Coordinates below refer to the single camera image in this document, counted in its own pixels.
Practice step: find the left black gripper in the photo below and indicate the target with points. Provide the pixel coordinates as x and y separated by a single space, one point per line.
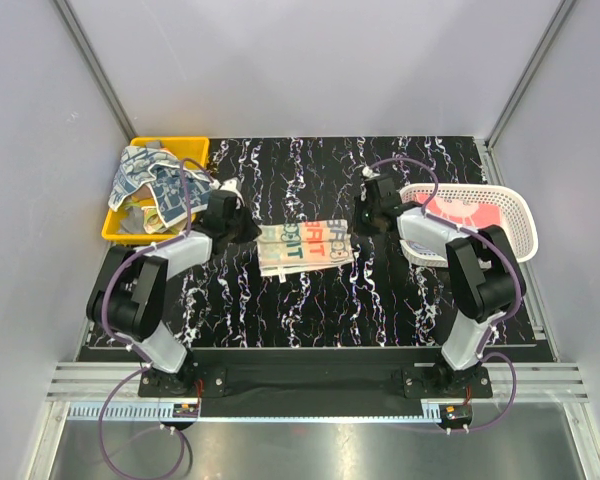
251 232

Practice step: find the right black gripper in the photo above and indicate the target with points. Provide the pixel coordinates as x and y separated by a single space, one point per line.
360 202

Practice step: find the colourful rabbit text towel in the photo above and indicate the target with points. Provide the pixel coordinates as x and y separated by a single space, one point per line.
286 249

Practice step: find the pink rabbit towel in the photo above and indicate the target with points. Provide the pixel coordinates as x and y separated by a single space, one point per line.
470 214

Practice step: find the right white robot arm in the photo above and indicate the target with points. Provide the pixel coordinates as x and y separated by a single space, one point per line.
485 277

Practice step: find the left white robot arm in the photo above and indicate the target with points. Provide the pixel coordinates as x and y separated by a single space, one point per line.
128 297

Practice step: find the blue patterned towel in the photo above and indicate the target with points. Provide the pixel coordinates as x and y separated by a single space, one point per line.
175 192

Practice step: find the small cloths in bin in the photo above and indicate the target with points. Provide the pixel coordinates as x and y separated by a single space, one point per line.
142 218

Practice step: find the white perforated plastic basket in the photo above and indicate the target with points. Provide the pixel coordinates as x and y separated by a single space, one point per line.
520 227

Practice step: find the left controller board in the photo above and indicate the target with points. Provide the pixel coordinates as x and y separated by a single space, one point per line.
186 410

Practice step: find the controller board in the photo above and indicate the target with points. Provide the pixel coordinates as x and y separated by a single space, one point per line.
462 413
186 410

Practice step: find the right controller board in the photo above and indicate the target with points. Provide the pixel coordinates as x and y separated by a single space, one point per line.
462 413

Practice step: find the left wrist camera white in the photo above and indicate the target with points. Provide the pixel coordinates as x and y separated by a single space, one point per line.
232 185

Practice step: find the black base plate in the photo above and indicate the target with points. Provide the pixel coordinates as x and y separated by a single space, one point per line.
318 385

